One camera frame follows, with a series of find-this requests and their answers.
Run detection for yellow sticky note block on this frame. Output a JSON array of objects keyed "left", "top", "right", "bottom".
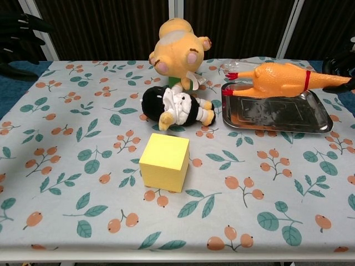
[{"left": 138, "top": 132, "right": 191, "bottom": 192}]

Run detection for white partition frame post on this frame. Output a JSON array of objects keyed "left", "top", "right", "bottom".
[
  {"left": 19, "top": 0, "right": 61, "bottom": 62},
  {"left": 168, "top": 0, "right": 186, "bottom": 27},
  {"left": 276, "top": 0, "right": 306, "bottom": 59}
]

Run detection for floral print tablecloth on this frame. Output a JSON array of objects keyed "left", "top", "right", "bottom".
[{"left": 0, "top": 57, "right": 355, "bottom": 254}]

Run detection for shiny metal tray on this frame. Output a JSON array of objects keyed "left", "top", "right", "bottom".
[{"left": 221, "top": 81, "right": 333, "bottom": 135}]

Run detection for clear plastic bottle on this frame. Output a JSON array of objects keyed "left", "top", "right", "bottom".
[{"left": 224, "top": 59, "right": 264, "bottom": 76}]

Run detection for black-haired plush doll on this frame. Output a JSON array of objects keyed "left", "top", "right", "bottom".
[{"left": 140, "top": 85, "right": 217, "bottom": 131}]

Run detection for yellow plush duck toy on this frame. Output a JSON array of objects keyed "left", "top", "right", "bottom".
[{"left": 149, "top": 17, "right": 213, "bottom": 92}]

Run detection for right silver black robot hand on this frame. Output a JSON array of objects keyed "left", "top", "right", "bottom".
[{"left": 321, "top": 35, "right": 355, "bottom": 94}]

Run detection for dark corrugated partition panel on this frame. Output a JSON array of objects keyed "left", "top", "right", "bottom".
[
  {"left": 0, "top": 0, "right": 28, "bottom": 17},
  {"left": 287, "top": 0, "right": 355, "bottom": 60},
  {"left": 184, "top": 0, "right": 295, "bottom": 60},
  {"left": 35, "top": 0, "right": 170, "bottom": 61}
]

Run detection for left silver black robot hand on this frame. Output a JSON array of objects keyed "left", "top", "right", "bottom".
[{"left": 0, "top": 12, "right": 55, "bottom": 83}]

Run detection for orange rubber toy chicken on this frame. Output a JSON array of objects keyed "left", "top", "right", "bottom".
[{"left": 225, "top": 62, "right": 352, "bottom": 99}]

